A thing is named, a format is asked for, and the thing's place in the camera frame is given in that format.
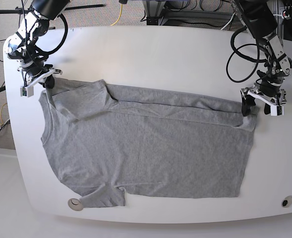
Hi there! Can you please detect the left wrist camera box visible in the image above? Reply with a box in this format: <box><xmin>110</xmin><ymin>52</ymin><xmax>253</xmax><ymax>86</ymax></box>
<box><xmin>275</xmin><ymin>105</ymin><xmax>285</xmax><ymax>116</ymax></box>

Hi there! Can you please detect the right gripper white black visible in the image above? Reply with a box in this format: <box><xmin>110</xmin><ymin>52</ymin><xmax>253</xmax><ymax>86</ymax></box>
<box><xmin>17</xmin><ymin>63</ymin><xmax>62</xmax><ymax>89</ymax></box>

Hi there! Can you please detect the white cable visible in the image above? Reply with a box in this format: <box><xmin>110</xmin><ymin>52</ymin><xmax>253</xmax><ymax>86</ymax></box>
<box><xmin>220</xmin><ymin>11</ymin><xmax>238</xmax><ymax>31</ymax></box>

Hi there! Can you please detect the grey T-shirt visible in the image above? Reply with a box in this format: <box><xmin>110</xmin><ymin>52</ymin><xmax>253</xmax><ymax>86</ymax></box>
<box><xmin>39</xmin><ymin>79</ymin><xmax>259</xmax><ymax>208</ymax></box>

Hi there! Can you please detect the tan round table grommet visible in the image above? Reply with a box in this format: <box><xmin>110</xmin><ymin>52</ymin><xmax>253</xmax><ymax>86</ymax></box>
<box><xmin>67</xmin><ymin>198</ymin><xmax>84</xmax><ymax>211</ymax></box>

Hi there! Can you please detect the aluminium frame stand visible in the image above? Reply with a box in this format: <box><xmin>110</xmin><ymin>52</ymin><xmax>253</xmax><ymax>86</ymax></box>
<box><xmin>142</xmin><ymin>0</ymin><xmax>279</xmax><ymax>40</ymax></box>

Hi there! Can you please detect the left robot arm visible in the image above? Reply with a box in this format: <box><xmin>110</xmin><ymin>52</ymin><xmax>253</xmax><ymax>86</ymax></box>
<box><xmin>231</xmin><ymin>0</ymin><xmax>292</xmax><ymax>117</ymax></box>

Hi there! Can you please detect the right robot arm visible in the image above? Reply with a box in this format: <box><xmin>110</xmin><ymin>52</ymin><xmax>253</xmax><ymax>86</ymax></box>
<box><xmin>4</xmin><ymin>0</ymin><xmax>70</xmax><ymax>96</ymax></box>

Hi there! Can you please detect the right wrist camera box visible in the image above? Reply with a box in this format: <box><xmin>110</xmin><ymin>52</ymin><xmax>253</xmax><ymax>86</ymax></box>
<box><xmin>20</xmin><ymin>86</ymin><xmax>34</xmax><ymax>98</ymax></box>

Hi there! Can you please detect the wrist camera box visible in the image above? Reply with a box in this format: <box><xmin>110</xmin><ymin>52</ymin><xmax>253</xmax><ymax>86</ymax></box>
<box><xmin>275</xmin><ymin>105</ymin><xmax>285</xmax><ymax>116</ymax></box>
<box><xmin>20</xmin><ymin>86</ymin><xmax>34</xmax><ymax>98</ymax></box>

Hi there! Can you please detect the yellow cable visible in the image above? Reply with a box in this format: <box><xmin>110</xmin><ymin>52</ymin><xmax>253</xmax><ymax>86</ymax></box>
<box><xmin>111</xmin><ymin>2</ymin><xmax>123</xmax><ymax>27</ymax></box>

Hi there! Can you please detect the round table grommet hole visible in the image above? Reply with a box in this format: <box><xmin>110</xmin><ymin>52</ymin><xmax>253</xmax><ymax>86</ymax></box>
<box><xmin>282</xmin><ymin>195</ymin><xmax>292</xmax><ymax>208</ymax></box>

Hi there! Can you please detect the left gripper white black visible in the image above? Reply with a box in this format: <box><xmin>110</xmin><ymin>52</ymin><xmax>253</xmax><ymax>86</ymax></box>
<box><xmin>240</xmin><ymin>83</ymin><xmax>287</xmax><ymax>117</ymax></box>

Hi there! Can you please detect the black tripod stand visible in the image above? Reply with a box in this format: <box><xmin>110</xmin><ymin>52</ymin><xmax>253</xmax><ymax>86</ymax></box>
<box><xmin>0</xmin><ymin>0</ymin><xmax>106</xmax><ymax>21</ymax></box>

